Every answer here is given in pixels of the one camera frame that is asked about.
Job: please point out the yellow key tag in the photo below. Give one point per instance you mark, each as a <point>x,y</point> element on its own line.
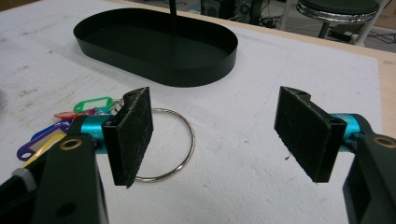
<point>40,152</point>

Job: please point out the black upright pole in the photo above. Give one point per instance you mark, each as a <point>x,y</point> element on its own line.
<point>172,9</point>

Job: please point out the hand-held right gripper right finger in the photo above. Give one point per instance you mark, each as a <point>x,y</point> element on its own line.
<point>308,137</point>

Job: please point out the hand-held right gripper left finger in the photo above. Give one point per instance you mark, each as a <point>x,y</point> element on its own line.
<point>130,137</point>

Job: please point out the green key tag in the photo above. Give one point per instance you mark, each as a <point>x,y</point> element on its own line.
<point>93,104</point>

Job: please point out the white foam mat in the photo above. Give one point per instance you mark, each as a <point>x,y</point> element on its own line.
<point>233,130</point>

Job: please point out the round chrome stool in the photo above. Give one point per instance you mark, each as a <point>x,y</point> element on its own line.
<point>337,12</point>

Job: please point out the red key tag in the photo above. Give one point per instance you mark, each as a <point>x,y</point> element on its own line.
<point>67,115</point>

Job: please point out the black oval metal tray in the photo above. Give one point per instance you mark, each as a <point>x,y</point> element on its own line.
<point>155,49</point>

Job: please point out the blue key tag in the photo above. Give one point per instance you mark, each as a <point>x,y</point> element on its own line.
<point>40,140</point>

